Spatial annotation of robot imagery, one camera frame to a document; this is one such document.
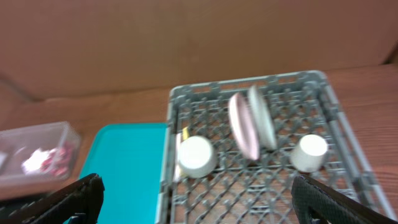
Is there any grey dishwasher rack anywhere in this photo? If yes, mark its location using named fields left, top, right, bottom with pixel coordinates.
left=155, top=70, right=396, bottom=223

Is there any grey plate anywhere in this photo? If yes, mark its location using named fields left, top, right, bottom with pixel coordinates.
left=248, top=85, right=277, bottom=151

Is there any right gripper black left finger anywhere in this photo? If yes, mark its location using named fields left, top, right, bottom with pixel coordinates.
left=1, top=173, right=105, bottom=224

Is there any pink plate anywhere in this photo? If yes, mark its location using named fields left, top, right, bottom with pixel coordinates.
left=228, top=93, right=260, bottom=161

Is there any teal plastic tray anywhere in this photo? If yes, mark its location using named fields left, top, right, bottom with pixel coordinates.
left=80, top=123, right=166, bottom=224

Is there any red snack wrapper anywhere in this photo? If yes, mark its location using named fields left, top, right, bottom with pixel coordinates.
left=40, top=142, right=73, bottom=177

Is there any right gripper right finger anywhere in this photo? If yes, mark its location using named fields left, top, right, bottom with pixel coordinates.
left=291, top=175, right=397, bottom=224

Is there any grey bowl with rice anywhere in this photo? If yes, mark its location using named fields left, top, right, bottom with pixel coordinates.
left=177, top=136, right=218, bottom=178

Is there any white cup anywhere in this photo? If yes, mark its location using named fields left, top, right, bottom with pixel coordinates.
left=290, top=134, right=328, bottom=173

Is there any white tissue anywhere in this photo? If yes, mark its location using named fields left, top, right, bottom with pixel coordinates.
left=21, top=148, right=50, bottom=175

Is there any clear plastic bin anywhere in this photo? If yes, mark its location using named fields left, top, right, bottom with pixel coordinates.
left=1, top=121, right=81, bottom=200

